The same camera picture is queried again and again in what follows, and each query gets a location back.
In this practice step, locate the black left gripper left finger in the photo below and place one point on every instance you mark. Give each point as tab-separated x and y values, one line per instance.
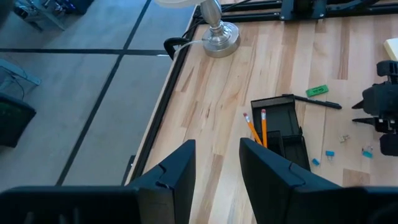
168	186

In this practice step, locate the black table clamp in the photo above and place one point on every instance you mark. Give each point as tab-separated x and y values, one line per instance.
171	43

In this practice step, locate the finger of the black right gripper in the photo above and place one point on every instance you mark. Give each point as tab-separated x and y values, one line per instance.
388	144
387	68

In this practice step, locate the white shade silver table lamp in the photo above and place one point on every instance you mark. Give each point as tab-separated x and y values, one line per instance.
220	37

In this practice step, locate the teal binder clip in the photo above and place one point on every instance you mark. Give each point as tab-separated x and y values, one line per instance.
367	153

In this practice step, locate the yellow sticky note pad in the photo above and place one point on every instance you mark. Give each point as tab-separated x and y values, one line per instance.
391	48

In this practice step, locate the green eraser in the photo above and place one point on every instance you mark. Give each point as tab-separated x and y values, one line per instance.
317	91

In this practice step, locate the black bin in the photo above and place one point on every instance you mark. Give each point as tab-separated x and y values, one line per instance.
14	121

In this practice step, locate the black pen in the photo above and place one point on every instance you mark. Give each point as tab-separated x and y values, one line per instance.
314	101

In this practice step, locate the black mesh desk organizer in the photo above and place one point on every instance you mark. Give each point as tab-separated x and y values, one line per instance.
280	124

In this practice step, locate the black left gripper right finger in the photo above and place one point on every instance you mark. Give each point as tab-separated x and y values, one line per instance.
273	186

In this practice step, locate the cluttered floor rack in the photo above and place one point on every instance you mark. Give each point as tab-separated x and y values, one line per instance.
46	12

